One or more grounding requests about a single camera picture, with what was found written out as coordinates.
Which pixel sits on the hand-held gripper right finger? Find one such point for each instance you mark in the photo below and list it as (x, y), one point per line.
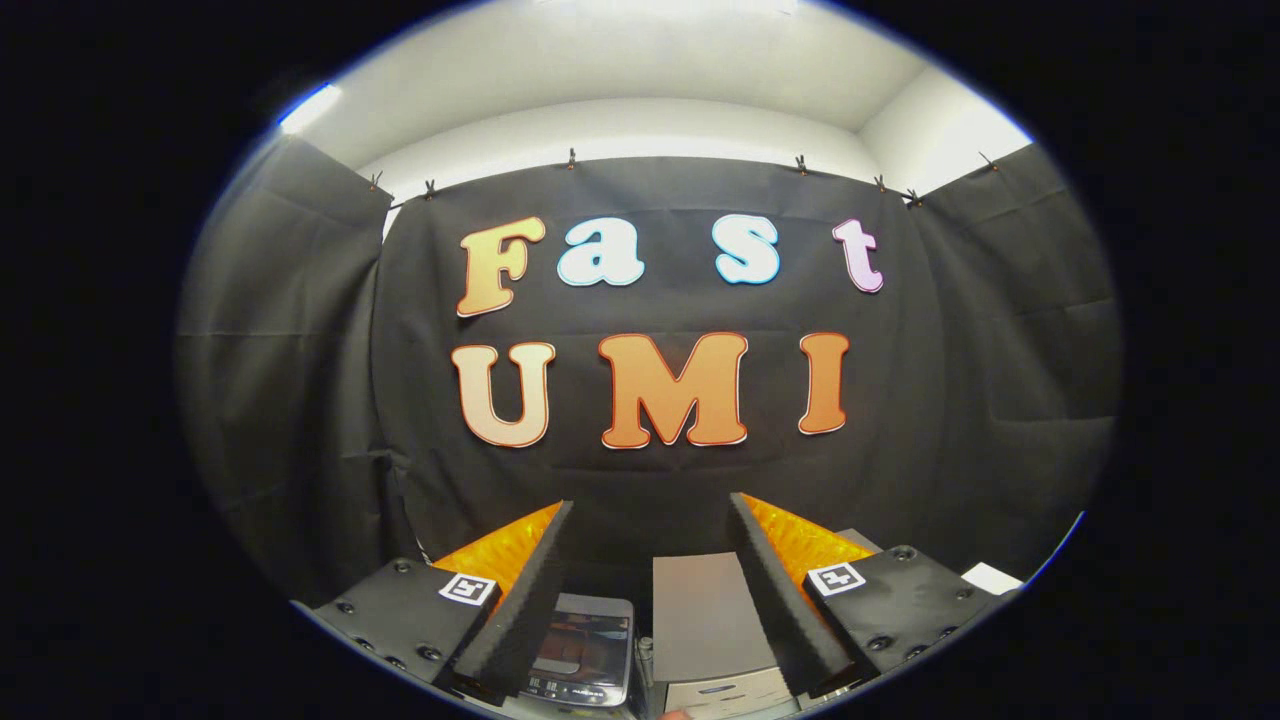
(775, 600)

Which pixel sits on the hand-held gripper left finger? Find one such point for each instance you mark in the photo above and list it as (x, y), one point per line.
(520, 610)

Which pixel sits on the dark washing machine lid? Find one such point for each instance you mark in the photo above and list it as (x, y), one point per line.
(590, 630)

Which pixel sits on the grey washing machine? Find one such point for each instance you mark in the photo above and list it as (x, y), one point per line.
(585, 650)

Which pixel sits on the grey cabinet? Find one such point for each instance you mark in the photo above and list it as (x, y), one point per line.
(705, 620)

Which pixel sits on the white flat board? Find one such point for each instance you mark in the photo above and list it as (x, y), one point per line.
(990, 577)

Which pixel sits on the row of black cloth clips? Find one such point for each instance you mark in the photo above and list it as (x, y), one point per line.
(571, 159)

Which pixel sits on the ceiling light strip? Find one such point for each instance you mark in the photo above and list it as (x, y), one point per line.
(308, 108)

